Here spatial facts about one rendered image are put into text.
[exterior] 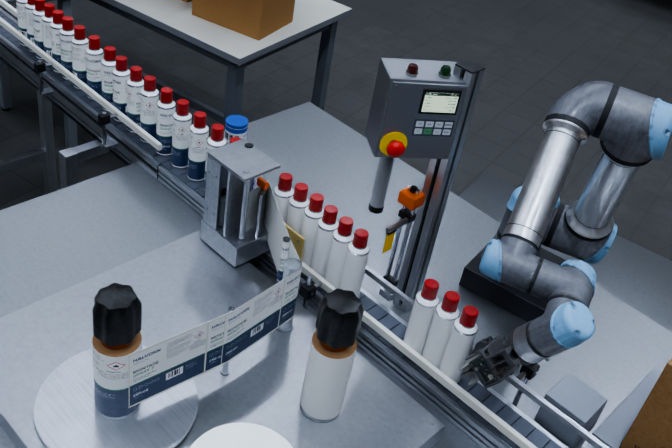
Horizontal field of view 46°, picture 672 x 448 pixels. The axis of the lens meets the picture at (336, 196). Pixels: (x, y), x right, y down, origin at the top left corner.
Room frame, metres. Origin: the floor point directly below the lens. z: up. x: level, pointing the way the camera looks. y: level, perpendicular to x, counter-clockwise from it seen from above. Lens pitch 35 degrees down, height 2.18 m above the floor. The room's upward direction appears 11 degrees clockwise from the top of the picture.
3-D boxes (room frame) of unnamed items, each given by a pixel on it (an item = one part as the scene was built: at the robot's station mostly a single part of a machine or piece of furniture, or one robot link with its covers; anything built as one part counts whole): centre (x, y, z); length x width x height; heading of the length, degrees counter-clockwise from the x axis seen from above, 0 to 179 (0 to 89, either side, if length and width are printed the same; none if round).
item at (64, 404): (1.00, 0.35, 0.89); 0.31 x 0.31 x 0.01
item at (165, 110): (1.90, 0.51, 0.98); 0.05 x 0.05 x 0.20
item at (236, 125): (2.11, 0.34, 0.87); 0.07 x 0.07 x 0.07
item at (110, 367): (1.00, 0.35, 1.04); 0.09 x 0.09 x 0.29
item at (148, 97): (1.95, 0.57, 0.98); 0.05 x 0.05 x 0.20
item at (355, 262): (1.43, -0.07, 0.98); 0.05 x 0.05 x 0.20
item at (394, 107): (1.49, -0.13, 1.38); 0.17 x 0.10 x 0.19; 106
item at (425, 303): (1.30, -0.23, 0.98); 0.05 x 0.05 x 0.20
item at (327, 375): (1.09, -0.05, 1.03); 0.09 x 0.09 x 0.30
